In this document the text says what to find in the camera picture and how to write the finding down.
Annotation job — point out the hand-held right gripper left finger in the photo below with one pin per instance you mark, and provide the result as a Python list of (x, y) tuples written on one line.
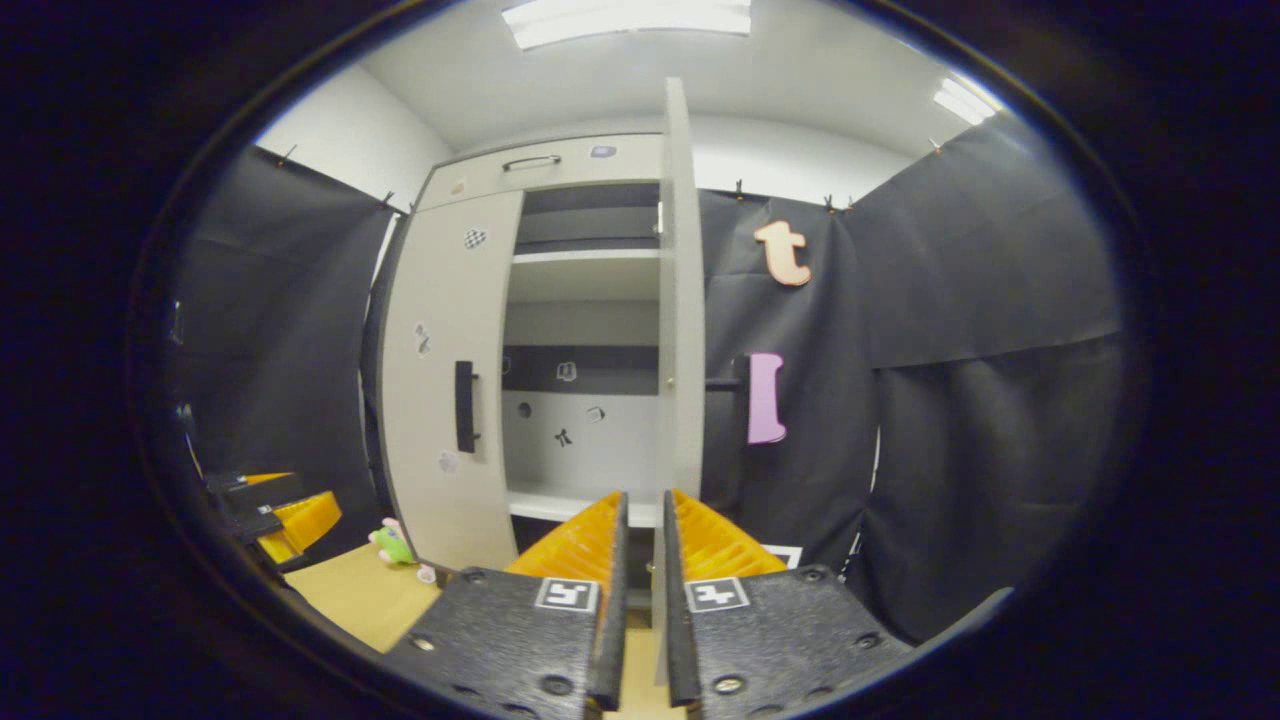
[(612, 640)]

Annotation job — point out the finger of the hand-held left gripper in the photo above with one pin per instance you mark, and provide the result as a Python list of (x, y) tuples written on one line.
[(305, 520)]

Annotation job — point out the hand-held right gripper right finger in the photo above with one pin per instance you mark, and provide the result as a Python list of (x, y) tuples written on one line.
[(678, 640)]

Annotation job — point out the beige cabinet door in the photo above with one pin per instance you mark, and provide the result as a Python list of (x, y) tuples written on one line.
[(440, 300), (682, 300)]

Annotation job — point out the beige double-door shoe cabinet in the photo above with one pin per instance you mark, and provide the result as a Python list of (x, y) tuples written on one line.
[(620, 170)]

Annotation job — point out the white cabinet shelf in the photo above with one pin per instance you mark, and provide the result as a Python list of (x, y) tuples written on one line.
[(560, 505), (580, 280)]

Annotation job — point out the green plush toy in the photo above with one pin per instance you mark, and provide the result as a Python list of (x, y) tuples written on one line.
[(393, 545)]

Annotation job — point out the white black printed board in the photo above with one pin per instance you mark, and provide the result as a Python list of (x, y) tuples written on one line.
[(790, 552)]

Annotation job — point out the black backdrop cloth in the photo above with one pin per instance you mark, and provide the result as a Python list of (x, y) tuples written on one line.
[(280, 300), (980, 450)]

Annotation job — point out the long ceiling light panel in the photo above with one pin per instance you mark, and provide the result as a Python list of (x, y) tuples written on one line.
[(625, 20)]

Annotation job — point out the small ceiling light panel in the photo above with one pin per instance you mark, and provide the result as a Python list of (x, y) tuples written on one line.
[(965, 100)]

